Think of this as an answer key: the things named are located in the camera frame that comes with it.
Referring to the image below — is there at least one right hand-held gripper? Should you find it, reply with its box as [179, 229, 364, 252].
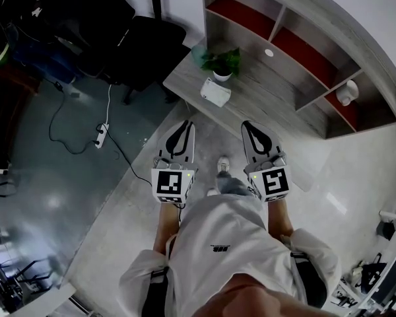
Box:
[240, 120, 292, 204]

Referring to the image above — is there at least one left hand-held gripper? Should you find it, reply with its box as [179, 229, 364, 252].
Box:
[150, 120, 199, 206]

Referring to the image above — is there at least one white soft tissues pack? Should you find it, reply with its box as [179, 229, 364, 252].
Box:
[199, 77, 232, 108]

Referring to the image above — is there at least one person's right forearm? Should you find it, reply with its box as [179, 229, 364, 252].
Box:
[265, 197, 295, 243]

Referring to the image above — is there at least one person's left forearm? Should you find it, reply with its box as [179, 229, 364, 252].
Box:
[152, 202, 183, 254]

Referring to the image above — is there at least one wooden desk shelf unit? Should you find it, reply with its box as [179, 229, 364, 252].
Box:
[162, 0, 396, 141]

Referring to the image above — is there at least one person's grey jeans leg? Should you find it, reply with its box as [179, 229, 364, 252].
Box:
[215, 171, 252, 198]

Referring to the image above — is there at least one white power strip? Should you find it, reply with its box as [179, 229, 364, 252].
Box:
[94, 122, 111, 150]

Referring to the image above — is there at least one green plant in white pot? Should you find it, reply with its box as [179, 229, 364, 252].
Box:
[200, 47, 242, 83]

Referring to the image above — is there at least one person's white shirt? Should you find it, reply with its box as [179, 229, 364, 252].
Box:
[118, 194, 343, 317]

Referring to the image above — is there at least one teal glass cup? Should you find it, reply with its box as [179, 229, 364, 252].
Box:
[191, 44, 207, 67]

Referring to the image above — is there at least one black mesh office chair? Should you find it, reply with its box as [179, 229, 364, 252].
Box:
[36, 0, 192, 106]

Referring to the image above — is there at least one person's face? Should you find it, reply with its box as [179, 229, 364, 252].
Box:
[197, 273, 319, 317]

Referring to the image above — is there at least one white workbench with equipment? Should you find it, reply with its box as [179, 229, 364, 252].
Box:
[329, 206, 396, 314]

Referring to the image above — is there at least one black floor cable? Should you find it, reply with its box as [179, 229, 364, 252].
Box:
[106, 131, 153, 185]
[48, 83, 100, 155]

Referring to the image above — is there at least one white power cable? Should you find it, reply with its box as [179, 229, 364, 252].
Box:
[103, 83, 114, 127]

